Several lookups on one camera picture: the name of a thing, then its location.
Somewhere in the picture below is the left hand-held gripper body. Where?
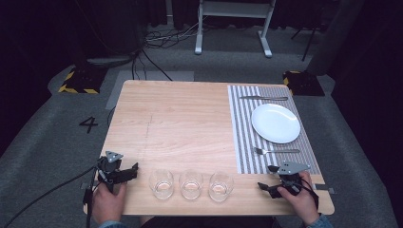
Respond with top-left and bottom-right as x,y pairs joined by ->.
96,150 -> 128,193

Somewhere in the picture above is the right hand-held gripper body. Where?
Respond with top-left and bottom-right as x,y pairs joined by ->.
269,161 -> 312,200

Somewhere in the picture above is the person's right hand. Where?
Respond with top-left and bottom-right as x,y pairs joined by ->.
277,170 -> 320,226

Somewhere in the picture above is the person's left hand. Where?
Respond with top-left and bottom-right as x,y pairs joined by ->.
90,181 -> 128,225

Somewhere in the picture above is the silver fork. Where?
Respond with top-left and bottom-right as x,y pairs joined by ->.
254,146 -> 300,156

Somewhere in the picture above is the clear drinking glass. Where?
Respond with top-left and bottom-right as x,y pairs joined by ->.
208,171 -> 235,203
148,169 -> 175,200
178,169 -> 204,200

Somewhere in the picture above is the grey striped placemat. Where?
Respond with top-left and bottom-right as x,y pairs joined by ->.
227,85 -> 321,176

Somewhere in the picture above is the white round plate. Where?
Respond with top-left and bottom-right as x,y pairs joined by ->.
251,103 -> 301,144

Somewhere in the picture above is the silver table knife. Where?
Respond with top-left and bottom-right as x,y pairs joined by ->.
239,95 -> 289,102

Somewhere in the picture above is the black base with yellow stripes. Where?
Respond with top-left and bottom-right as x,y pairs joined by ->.
282,69 -> 326,97
58,65 -> 108,95

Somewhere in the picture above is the black tripod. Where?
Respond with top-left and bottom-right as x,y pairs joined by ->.
290,24 -> 321,63

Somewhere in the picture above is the grey curtain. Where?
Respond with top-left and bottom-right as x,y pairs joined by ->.
306,0 -> 366,77

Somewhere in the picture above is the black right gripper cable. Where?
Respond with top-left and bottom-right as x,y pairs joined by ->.
298,177 -> 320,211

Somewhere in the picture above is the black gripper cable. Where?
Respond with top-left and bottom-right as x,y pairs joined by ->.
1,164 -> 103,228
298,177 -> 320,211

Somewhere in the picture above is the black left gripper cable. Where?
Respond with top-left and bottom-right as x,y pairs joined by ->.
1,164 -> 103,228

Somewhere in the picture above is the bundle of floor cables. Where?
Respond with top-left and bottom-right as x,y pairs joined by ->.
130,18 -> 205,82

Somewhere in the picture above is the white metal stand frame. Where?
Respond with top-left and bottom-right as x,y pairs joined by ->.
194,0 -> 277,59

